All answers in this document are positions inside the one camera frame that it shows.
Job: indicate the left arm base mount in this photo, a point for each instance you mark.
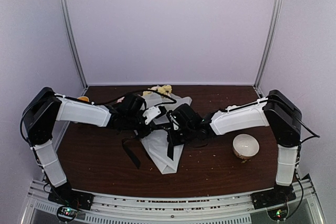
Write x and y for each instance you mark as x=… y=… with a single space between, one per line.
x=71 y=201

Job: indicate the white wrapping paper sheet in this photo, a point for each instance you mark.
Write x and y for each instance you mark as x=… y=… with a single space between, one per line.
x=165 y=156

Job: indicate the large yellow flower bunch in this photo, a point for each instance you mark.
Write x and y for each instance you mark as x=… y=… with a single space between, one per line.
x=163 y=90

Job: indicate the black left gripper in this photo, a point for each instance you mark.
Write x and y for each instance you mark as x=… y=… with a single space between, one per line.
x=149 y=128

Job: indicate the right aluminium corner post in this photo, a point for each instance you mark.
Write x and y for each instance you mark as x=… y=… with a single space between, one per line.
x=268 y=44

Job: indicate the patterned white mug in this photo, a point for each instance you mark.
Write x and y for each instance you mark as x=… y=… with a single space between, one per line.
x=83 y=99

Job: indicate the left aluminium corner post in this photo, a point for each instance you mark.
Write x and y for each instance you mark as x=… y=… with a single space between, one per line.
x=72 y=43

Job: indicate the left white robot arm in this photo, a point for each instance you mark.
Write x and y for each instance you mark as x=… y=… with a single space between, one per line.
x=47 y=108

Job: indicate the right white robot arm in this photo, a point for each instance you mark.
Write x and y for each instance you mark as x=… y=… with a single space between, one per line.
x=275 y=111

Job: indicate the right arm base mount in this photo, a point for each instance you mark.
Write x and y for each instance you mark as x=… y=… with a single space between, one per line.
x=276 y=201

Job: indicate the aluminium corner post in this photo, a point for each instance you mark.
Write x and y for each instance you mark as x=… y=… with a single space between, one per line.
x=268 y=44
x=72 y=43

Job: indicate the aluminium front rail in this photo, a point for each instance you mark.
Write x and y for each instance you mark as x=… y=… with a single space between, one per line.
x=234 y=208

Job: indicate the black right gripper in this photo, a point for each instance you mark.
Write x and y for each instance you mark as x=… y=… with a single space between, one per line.
x=172 y=139

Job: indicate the plain white round bowl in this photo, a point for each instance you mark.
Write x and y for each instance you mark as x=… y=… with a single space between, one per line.
x=245 y=146

